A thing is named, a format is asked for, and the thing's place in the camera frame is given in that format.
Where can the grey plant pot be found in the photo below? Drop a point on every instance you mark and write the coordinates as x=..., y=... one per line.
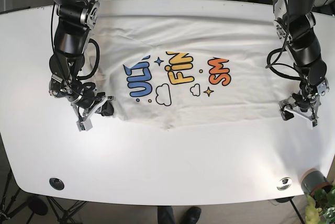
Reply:
x=313, y=180

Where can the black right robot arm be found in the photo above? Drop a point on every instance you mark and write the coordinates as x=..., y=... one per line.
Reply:
x=75, y=60

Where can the white printed T-shirt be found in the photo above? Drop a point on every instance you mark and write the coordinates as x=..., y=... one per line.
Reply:
x=177, y=63

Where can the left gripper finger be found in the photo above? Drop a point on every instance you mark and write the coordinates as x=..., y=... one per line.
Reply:
x=306, y=120
x=287, y=109

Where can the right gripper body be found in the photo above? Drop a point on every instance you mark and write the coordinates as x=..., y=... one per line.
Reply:
x=82, y=95

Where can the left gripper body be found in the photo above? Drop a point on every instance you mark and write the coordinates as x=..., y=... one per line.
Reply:
x=307, y=101

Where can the green potted plant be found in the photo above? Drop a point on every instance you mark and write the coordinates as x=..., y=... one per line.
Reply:
x=320, y=207

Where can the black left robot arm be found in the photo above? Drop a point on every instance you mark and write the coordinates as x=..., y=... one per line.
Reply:
x=294, y=23

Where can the silver table grommet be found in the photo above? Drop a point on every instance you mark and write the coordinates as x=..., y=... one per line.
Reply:
x=284, y=184

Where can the black table grommet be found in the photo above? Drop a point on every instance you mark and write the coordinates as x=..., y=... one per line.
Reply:
x=56, y=184

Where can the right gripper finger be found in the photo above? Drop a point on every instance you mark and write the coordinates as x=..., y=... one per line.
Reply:
x=84, y=120
x=106, y=109

